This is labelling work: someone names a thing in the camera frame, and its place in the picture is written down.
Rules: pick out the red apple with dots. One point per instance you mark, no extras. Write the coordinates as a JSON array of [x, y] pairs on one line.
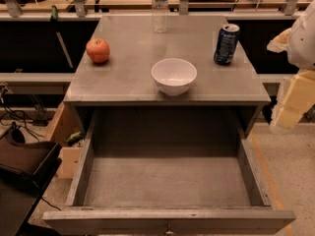
[[98, 50]]

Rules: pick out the green object on box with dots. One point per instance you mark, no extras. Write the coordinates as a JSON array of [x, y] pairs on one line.
[[75, 137]]

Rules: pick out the wooden box on floor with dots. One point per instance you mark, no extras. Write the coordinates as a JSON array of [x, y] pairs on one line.
[[59, 130]]

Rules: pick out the clear plastic water bottle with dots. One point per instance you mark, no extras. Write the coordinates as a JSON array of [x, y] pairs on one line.
[[159, 12]]

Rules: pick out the white ceramic bowl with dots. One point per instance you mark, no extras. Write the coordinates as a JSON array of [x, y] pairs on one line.
[[173, 76]]

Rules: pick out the grey metal cabinet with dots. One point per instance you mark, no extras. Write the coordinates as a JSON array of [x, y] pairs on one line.
[[126, 78]]

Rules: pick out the open grey top drawer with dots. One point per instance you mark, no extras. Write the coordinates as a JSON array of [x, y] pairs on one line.
[[167, 171]]

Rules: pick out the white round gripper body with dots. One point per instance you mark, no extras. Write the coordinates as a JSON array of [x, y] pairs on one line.
[[302, 46]]

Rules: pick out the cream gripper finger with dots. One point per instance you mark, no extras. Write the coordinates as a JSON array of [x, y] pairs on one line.
[[279, 43], [295, 98]]

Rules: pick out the blue pepsi can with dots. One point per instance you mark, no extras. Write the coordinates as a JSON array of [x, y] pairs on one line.
[[226, 45]]

